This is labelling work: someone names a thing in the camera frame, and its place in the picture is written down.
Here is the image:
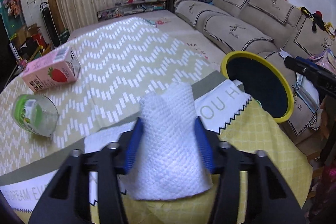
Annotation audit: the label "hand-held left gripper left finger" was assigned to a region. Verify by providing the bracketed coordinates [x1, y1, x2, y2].
[28, 119, 143, 224]

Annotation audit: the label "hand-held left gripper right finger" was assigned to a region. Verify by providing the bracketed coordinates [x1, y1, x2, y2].
[194, 118, 306, 224]

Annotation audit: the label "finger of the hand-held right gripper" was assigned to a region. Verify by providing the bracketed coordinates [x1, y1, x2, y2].
[284, 56, 336, 97]

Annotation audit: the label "white paper towel pack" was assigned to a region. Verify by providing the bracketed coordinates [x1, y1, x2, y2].
[126, 82, 214, 201]

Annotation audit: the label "yellow-rimmed black bin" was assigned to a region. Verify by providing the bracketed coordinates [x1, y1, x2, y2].
[220, 51, 294, 124]

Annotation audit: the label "papers on sofa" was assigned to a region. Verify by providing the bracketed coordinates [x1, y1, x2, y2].
[294, 72, 321, 113]

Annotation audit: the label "black and red mouse plush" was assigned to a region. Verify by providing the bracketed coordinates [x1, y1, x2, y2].
[301, 7, 328, 30]

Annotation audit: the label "yellow checked tablecloth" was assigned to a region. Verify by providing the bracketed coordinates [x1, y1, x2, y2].
[89, 101, 313, 224]

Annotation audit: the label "chevron patterned tablecloth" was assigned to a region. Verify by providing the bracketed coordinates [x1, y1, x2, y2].
[0, 17, 252, 211]

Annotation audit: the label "beige sofa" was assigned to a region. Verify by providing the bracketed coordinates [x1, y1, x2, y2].
[169, 0, 336, 140]

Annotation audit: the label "clear cup with green label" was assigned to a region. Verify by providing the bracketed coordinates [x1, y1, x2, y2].
[12, 94, 59, 138]

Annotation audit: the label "pink strawberry carton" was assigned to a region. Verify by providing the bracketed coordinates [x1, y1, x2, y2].
[21, 46, 81, 93]

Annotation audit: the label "long flat toy box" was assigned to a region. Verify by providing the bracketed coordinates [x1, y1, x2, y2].
[97, 1, 166, 22]

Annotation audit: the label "black tower fan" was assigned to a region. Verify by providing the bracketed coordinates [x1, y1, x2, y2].
[39, 2, 61, 47]

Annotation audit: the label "artificial flower bunch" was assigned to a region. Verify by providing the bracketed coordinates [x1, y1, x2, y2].
[4, 0, 20, 16]

